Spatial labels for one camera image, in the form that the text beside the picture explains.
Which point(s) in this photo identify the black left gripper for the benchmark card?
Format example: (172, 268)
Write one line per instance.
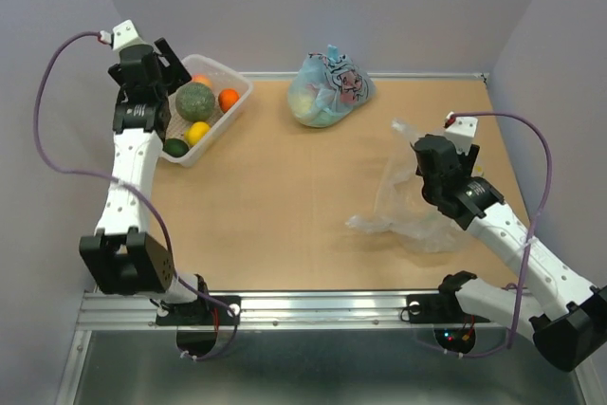
(175, 74)

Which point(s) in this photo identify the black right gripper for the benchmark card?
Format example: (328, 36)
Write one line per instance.
(468, 161)

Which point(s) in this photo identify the red fruit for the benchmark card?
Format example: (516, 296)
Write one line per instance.
(203, 79)

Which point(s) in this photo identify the green netted melon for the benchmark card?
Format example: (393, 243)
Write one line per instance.
(194, 102)

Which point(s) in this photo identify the orange fruit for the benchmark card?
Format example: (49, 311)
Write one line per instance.
(227, 98)

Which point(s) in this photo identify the yellow fruit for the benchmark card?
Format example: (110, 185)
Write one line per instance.
(196, 132)

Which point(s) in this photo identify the dark green avocado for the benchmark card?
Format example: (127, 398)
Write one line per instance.
(175, 147)

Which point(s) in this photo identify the clear plastic fruit bag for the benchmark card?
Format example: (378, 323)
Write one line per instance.
(399, 207)

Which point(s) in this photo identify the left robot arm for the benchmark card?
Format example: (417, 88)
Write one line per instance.
(122, 255)

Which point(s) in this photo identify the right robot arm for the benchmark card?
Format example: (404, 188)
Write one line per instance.
(561, 312)

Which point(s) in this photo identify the blue printed plastic bag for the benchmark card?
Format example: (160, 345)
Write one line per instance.
(328, 87)

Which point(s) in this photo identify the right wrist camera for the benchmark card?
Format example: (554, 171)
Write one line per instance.
(461, 131)

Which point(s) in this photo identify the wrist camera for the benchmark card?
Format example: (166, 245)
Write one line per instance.
(461, 131)
(123, 35)

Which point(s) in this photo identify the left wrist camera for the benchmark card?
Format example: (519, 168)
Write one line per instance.
(123, 35)

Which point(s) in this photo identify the aluminium mounting rail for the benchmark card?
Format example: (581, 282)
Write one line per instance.
(260, 311)

